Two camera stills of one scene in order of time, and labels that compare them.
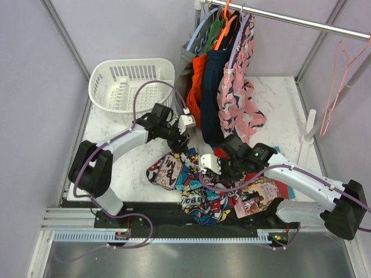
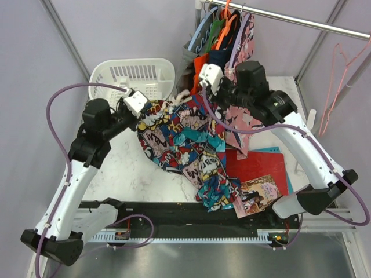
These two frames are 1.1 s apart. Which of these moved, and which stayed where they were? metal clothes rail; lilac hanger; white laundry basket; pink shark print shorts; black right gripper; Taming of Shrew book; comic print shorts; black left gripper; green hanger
Moved: comic print shorts; black right gripper; black left gripper
Stayed: green hanger; Taming of Shrew book; pink shark print shorts; metal clothes rail; lilac hanger; white laundry basket
